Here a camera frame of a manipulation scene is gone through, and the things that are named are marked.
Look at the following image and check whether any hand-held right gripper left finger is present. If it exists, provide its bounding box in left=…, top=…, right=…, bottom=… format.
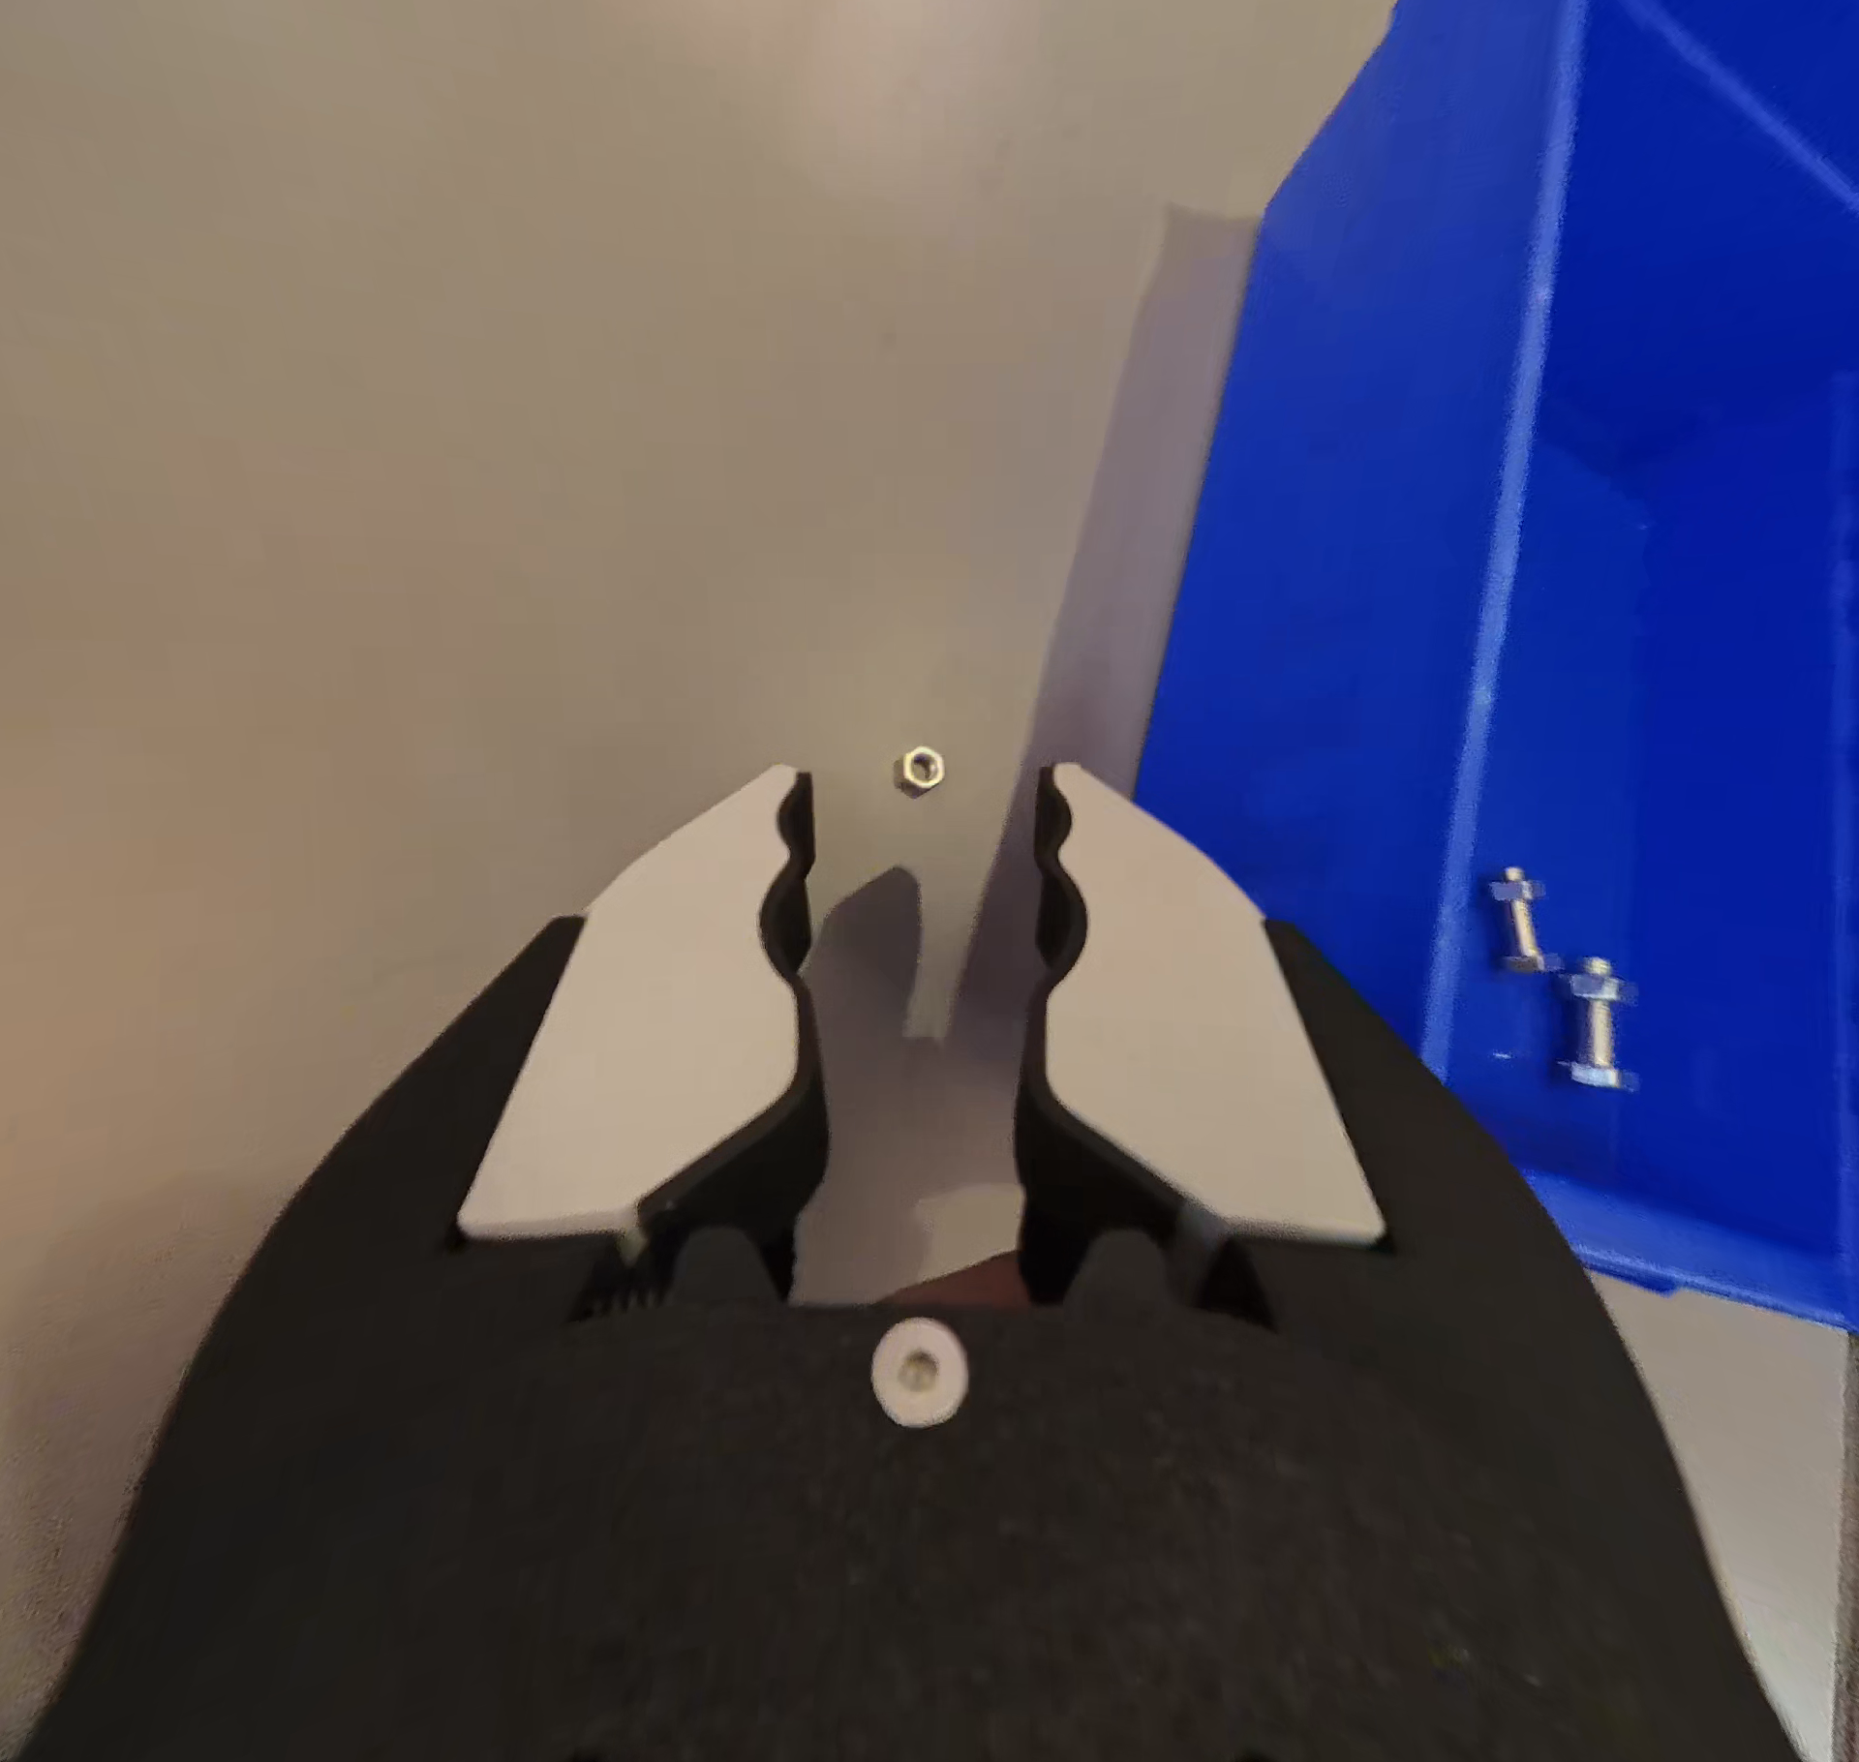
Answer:
left=457, top=763, right=835, bottom=1305

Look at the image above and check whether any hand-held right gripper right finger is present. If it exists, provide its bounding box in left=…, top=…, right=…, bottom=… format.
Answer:
left=1015, top=761, right=1393, bottom=1304

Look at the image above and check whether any blue plastic bin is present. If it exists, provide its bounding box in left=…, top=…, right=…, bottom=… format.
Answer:
left=1131, top=0, right=1859, bottom=1337

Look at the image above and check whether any grey desk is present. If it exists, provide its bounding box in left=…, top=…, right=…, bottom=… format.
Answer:
left=0, top=0, right=1859, bottom=1762

